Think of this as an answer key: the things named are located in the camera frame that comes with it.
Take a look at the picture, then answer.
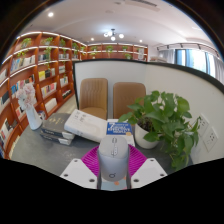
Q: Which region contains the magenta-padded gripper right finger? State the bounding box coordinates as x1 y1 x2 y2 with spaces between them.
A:
128 143 168 189

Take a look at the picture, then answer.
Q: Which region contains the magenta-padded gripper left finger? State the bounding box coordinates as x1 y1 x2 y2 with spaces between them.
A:
59 144 101 190

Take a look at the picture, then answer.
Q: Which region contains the white computer mouse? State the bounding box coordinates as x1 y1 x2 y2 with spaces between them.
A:
96 135 131 183

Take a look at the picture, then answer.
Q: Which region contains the thick dark grey book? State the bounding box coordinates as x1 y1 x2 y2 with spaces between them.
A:
40 112 76 140
39 129 74 146

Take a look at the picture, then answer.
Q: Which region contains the thick white book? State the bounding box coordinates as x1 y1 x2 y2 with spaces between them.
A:
63 108 109 144

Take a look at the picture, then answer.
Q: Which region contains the blue-covered white book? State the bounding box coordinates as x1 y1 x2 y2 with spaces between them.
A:
105 119 136 148

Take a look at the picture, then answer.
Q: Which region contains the green plant in white pot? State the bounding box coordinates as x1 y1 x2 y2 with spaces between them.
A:
118 89 203 172

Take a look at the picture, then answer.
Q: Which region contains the white jug vase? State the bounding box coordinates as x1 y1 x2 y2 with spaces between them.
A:
24 104 44 131

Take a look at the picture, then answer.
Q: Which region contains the tan upholstered chair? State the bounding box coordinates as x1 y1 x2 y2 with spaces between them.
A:
112 81 147 120
78 77 109 120

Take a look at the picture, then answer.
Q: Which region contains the pink and white flower bouquet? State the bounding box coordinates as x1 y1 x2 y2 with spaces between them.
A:
15 82 37 111

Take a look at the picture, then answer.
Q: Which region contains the tall wooden bookshelf unit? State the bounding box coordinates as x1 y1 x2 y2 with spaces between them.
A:
0 31 88 159

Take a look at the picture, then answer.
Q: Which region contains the window with curtains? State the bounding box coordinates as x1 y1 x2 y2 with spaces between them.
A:
156 43 224 85

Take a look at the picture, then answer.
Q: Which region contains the ceiling lamp with round bulbs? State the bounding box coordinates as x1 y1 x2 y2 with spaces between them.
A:
103 28 125 42

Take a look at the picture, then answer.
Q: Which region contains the white wall socket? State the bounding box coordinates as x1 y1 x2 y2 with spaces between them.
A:
203 126 219 153
196 114 211 137

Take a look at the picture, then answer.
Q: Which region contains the wooden wall shelf with plants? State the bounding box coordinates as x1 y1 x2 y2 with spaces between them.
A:
87 42 149 62

